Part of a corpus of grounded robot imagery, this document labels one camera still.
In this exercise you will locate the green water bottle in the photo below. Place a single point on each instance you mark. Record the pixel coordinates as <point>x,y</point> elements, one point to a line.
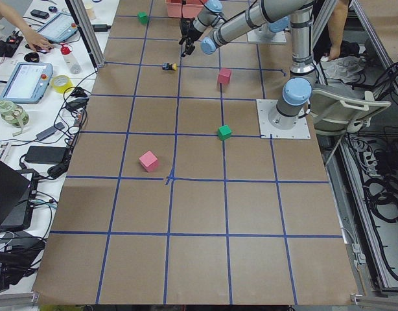
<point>14,114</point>

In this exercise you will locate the teach pendant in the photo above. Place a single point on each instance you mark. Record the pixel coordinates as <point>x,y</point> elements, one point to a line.
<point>59,28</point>
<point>28,83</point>

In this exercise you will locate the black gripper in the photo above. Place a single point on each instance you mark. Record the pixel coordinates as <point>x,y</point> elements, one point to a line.
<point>192,33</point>

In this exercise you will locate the black power brick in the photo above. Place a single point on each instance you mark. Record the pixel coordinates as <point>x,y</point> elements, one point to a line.
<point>45,154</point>

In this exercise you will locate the teach pendant near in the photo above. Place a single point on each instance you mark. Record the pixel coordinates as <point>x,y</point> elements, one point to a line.
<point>28,83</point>

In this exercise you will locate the yellow tape roll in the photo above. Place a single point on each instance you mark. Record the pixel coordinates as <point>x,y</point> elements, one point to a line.
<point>61,84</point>

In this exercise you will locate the aluminium frame post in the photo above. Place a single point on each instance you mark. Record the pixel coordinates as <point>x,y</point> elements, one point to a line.
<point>85,28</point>

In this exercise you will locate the white chair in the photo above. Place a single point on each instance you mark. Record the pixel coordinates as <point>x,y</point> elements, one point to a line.
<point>336,112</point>

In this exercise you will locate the white squeeze bottle red cap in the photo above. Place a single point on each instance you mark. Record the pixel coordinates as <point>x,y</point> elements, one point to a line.
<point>70,60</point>

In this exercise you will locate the pink plastic bin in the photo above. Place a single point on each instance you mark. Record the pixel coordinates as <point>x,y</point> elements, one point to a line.
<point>190,9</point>

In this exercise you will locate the pink cube far left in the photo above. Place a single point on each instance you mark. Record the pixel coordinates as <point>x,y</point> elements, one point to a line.
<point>149,161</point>

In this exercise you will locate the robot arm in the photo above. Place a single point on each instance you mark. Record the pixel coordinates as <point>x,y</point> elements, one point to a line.
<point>210,16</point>
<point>297,91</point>

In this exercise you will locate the teach pendant far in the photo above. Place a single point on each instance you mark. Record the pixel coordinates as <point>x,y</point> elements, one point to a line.
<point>59,28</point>

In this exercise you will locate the black laptop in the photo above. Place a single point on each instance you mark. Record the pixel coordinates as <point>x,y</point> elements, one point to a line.
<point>17,190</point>

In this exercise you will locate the green cube near arm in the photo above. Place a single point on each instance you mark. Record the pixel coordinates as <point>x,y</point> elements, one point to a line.
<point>224,132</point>

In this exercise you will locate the green cube near pink bin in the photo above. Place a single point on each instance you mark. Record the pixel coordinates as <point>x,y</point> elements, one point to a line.
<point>143,17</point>

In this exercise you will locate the yellow push button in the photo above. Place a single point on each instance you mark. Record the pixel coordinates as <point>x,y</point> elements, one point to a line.
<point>169,66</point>

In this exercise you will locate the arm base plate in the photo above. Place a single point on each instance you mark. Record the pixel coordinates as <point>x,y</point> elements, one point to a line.
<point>273,125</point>
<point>265,36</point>

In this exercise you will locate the pink cube table centre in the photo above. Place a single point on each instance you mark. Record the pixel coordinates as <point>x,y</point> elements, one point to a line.
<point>224,76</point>

